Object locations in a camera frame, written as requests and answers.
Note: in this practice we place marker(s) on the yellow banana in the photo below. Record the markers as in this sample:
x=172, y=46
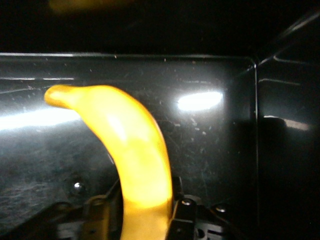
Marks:
x=140, y=155

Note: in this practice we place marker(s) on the black plastic box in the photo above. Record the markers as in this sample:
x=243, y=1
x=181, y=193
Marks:
x=212, y=150

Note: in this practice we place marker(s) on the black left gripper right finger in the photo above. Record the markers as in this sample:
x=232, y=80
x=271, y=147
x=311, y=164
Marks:
x=190, y=220

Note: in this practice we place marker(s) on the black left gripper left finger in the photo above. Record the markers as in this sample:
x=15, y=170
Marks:
x=95, y=220

